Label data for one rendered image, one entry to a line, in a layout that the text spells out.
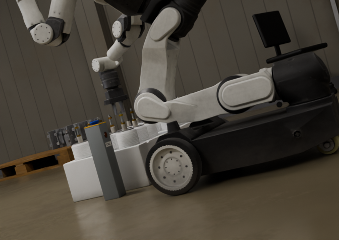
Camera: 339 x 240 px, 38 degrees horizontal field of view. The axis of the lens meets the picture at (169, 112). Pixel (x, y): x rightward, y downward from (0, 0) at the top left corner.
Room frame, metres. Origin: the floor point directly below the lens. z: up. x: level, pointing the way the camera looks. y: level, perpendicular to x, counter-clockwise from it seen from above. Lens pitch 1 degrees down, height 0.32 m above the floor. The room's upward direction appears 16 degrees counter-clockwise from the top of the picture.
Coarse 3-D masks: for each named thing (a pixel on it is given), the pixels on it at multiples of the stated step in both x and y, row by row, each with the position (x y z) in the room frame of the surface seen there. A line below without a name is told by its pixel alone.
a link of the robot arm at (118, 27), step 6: (120, 18) 2.24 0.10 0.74; (126, 18) 2.22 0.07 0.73; (132, 18) 2.23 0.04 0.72; (138, 18) 2.24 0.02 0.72; (114, 24) 2.27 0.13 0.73; (120, 24) 2.24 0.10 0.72; (126, 24) 2.23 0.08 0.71; (132, 24) 2.24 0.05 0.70; (138, 24) 2.26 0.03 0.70; (144, 24) 2.28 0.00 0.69; (114, 30) 2.28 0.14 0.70; (120, 30) 2.24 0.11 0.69; (126, 30) 2.24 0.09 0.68; (120, 36) 2.25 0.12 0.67
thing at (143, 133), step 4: (136, 128) 2.28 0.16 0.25; (140, 128) 2.28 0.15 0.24; (144, 128) 2.30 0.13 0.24; (140, 132) 2.28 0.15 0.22; (144, 132) 2.29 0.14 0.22; (140, 136) 2.28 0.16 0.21; (144, 136) 2.29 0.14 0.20; (148, 136) 2.31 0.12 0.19; (140, 140) 2.28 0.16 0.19; (144, 140) 2.29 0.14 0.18
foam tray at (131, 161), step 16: (144, 144) 2.18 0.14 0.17; (80, 160) 2.22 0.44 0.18; (128, 160) 2.14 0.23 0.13; (144, 160) 2.13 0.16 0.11; (80, 176) 2.23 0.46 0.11; (96, 176) 2.20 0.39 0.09; (128, 176) 2.15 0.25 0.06; (144, 176) 2.12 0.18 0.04; (80, 192) 2.24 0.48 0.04; (96, 192) 2.21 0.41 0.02
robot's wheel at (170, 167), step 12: (156, 144) 1.73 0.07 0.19; (168, 144) 1.71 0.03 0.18; (180, 144) 1.70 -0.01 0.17; (156, 156) 1.75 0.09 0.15; (168, 156) 1.74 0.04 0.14; (180, 156) 1.72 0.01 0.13; (192, 156) 1.68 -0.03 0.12; (156, 168) 1.76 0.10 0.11; (168, 168) 1.74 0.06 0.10; (180, 168) 1.73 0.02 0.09; (192, 168) 1.69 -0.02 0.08; (156, 180) 1.74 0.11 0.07; (168, 180) 1.75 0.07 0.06; (180, 180) 1.73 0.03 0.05; (192, 180) 1.69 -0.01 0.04; (168, 192) 1.73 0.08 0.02; (180, 192) 1.72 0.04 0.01
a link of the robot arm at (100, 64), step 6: (96, 60) 2.42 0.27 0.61; (102, 60) 2.44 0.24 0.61; (108, 60) 2.46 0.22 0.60; (96, 66) 2.43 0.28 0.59; (102, 66) 2.43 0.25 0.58; (108, 66) 2.45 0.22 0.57; (114, 66) 2.47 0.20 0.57; (102, 72) 2.46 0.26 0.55; (108, 72) 2.44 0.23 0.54; (114, 72) 2.45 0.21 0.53; (102, 78) 2.45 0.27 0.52; (108, 78) 2.43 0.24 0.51
